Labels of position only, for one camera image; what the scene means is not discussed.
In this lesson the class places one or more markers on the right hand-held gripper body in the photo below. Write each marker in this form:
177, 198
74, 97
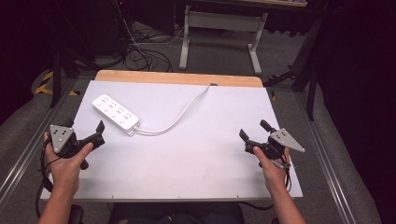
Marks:
285, 139

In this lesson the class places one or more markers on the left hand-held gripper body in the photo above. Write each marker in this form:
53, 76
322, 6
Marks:
62, 140

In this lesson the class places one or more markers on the person's left hand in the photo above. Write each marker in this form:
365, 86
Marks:
65, 172

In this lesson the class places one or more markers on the person's right hand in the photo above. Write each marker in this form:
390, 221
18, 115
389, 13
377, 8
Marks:
274, 172

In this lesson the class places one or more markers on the white power strip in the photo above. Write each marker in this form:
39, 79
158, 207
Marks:
115, 114

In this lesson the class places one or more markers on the black tripod stand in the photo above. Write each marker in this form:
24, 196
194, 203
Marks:
56, 68

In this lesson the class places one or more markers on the black metal stand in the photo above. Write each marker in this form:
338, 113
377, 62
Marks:
306, 74

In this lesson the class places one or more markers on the aluminium rail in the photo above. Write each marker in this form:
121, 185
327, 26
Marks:
28, 155
327, 161

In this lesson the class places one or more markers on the white metal desk frame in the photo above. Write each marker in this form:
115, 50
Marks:
222, 21

